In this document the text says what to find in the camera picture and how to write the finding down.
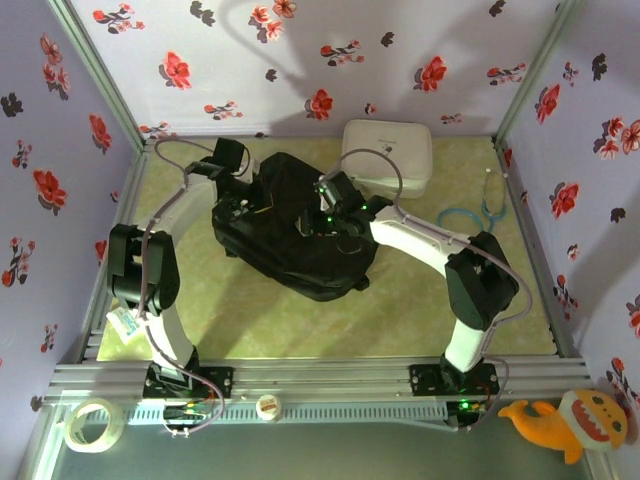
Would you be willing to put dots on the orange plush monster toy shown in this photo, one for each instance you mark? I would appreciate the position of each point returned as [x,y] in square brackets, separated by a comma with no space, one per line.
[555,425]

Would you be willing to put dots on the blue stethoscope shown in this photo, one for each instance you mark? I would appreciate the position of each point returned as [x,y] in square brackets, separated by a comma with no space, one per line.
[492,212]

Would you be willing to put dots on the black backpack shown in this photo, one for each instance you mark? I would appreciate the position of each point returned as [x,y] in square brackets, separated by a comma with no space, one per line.
[290,260]

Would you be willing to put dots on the clear adhesive tape roll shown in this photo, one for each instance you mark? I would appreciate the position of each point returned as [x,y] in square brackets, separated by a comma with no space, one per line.
[116,417]

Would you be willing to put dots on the white blue tissue packet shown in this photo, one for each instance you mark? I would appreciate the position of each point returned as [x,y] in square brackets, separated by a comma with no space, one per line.
[124,325]

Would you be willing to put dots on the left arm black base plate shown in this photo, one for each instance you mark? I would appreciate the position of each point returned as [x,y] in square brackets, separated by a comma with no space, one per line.
[222,380]

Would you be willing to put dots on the green marbled table mat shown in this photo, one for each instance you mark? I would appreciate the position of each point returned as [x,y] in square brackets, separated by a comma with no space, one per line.
[300,330]

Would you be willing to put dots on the aluminium frame post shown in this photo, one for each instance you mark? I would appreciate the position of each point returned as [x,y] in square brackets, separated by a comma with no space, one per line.
[537,65]
[95,65]

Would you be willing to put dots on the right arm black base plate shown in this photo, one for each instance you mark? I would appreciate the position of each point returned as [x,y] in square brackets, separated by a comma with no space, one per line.
[422,380]

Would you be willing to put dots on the small white tape roll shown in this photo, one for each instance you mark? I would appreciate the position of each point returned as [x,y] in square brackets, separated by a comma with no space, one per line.
[268,407]

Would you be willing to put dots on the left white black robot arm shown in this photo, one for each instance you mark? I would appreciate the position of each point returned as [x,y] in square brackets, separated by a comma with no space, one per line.
[185,210]

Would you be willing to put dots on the white medical case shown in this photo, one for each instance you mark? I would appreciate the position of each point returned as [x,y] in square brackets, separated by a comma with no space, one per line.
[405,150]

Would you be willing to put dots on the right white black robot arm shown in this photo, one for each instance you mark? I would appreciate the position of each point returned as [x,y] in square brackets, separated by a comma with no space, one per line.
[425,235]

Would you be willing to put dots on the aluminium frame rail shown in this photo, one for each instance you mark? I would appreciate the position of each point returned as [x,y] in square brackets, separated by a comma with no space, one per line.
[320,380]

